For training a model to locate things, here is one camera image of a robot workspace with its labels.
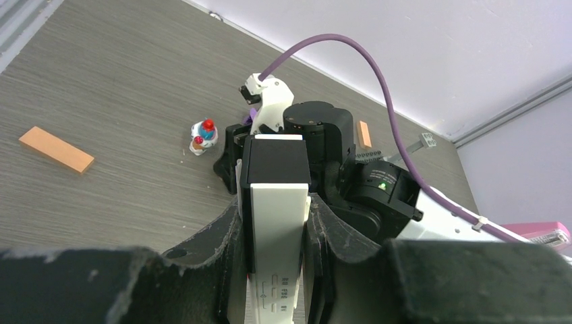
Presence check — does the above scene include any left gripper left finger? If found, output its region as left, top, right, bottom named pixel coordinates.
left=1, top=201, right=244, bottom=323

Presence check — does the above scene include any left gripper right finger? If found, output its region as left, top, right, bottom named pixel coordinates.
left=304, top=194, right=571, bottom=323

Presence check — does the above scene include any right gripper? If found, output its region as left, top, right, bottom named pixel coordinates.
left=213, top=124, right=252, bottom=195

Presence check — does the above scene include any white remote battery cover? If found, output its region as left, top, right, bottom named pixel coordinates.
left=235, top=134, right=310, bottom=323

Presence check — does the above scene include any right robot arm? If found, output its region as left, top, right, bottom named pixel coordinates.
left=277, top=101, right=523, bottom=242

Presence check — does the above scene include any small clown figurine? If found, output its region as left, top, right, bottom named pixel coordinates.
left=189, top=119, right=219, bottom=156

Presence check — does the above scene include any purple spool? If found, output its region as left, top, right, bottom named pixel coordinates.
left=242, top=108, right=258, bottom=125

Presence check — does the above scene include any grey lego baseplate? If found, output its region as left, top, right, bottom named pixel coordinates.
left=355, top=151, right=384, bottom=163

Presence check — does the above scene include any small wooden block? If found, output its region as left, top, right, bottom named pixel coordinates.
left=356, top=121, right=373, bottom=150

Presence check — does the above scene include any long wooden block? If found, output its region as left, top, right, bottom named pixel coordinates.
left=19, top=126, right=95, bottom=174

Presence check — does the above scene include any pink metronome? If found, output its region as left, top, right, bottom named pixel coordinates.
left=503, top=221, right=571, bottom=250

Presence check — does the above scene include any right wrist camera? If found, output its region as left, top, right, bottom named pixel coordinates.
left=240, top=73, right=294, bottom=135

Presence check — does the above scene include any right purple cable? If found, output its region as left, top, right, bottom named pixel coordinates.
left=258, top=33, right=533, bottom=244

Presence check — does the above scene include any grey lego post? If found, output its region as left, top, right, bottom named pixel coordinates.
left=384, top=132, right=437, bottom=163

